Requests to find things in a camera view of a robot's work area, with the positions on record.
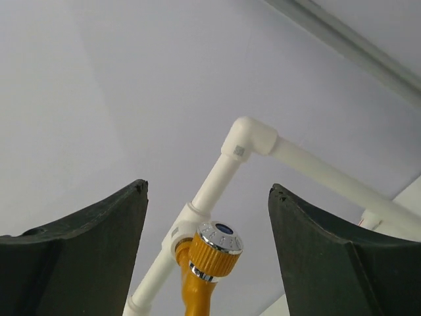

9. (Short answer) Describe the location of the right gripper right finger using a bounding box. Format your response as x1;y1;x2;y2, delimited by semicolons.
268;184;420;315

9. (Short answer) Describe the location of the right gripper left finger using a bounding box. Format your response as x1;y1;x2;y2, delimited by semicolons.
1;180;148;316

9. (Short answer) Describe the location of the orange faucet chrome knob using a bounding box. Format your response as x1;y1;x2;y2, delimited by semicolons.
175;221;243;316

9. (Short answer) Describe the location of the white PVC pipe frame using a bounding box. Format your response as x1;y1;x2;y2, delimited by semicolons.
123;117;420;315

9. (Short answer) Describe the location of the right aluminium frame post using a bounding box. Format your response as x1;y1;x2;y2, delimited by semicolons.
267;1;420;107

